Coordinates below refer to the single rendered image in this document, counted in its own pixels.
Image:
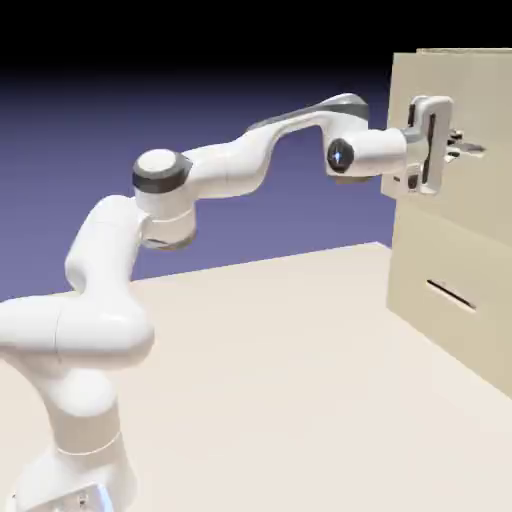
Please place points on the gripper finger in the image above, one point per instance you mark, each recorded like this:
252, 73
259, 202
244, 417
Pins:
456, 136
452, 156

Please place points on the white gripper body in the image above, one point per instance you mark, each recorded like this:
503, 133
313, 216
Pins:
439, 132

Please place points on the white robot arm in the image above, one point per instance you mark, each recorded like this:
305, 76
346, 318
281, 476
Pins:
224, 172

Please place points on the beige drawer front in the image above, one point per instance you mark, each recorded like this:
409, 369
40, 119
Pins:
440, 248
480, 192

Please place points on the beige painted cabinet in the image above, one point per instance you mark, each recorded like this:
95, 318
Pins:
464, 50

